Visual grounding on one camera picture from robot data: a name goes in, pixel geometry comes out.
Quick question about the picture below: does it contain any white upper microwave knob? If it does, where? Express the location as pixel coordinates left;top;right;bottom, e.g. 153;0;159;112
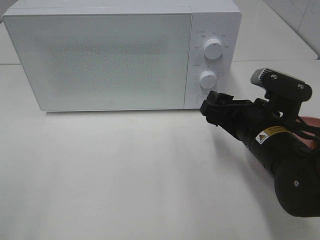
202;36;224;60

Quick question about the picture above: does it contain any white microwave door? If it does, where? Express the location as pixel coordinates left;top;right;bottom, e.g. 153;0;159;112
4;14;191;112

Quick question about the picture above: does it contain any round door release button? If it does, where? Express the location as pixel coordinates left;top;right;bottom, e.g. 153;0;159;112
196;92;210;108

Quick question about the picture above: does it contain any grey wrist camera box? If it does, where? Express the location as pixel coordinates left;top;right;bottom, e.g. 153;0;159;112
250;68;313;102

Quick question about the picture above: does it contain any white lower microwave knob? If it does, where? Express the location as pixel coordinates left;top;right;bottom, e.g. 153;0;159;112
198;70;218;89

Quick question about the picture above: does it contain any pink round plate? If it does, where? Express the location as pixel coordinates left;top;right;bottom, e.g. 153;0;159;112
298;115;320;151

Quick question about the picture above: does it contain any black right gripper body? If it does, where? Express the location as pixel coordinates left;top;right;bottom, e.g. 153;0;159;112
217;96;300;155

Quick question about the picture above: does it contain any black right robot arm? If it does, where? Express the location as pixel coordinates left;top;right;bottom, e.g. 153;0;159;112
200;91;320;217

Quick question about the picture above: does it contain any white microwave oven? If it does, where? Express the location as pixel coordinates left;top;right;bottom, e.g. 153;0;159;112
2;0;242;112

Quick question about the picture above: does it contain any white microwave knob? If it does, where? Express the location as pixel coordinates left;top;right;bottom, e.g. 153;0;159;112
198;70;218;89
202;36;224;60

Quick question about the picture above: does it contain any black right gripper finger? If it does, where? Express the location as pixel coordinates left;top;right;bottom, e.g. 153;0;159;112
199;100;221;126
206;90;234;103

